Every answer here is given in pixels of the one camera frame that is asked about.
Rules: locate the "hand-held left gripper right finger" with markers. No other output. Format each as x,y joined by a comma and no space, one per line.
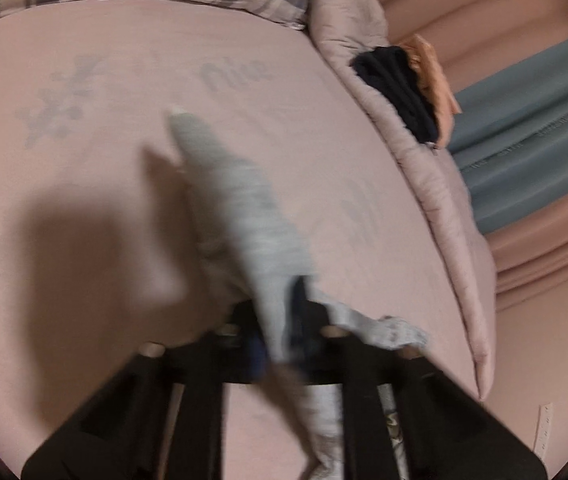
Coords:
298,322

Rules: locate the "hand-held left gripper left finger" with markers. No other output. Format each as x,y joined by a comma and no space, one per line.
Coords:
255,357

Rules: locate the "grey garment with white lining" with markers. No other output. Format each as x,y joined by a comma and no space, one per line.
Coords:
244,200

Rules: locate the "dark navy folded clothes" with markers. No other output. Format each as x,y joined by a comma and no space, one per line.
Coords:
399,85

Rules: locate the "pink quilted comforter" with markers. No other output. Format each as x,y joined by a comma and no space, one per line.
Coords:
414,160

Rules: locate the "pink printed bed sheet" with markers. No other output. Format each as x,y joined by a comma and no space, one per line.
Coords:
88,170

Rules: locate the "orange folded garment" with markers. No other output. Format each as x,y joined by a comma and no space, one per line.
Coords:
436,80

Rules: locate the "teal curtain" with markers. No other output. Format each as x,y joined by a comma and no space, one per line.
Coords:
529,150

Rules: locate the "pink curtain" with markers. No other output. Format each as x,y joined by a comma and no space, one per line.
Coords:
489,5

